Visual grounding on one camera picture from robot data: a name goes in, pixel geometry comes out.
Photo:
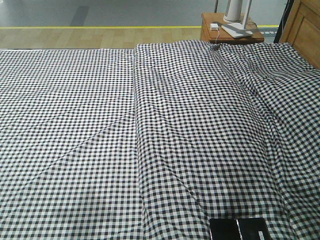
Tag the white power adapter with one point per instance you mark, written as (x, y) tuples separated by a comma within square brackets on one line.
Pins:
[(214, 27)]

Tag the black white checkered quilt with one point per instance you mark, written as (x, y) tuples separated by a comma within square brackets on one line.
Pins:
[(224, 132)]

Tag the wooden headboard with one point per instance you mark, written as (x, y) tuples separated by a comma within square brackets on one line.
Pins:
[(302, 30)]

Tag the wooden nightstand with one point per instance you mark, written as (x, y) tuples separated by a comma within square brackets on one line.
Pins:
[(222, 36)]

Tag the white cylindrical appliance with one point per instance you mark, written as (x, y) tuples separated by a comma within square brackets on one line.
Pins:
[(233, 11)]

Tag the black smartphone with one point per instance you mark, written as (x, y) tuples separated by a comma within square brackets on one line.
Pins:
[(239, 229)]

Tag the black white checkered bedsheet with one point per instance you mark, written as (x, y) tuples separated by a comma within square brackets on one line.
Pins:
[(68, 167)]

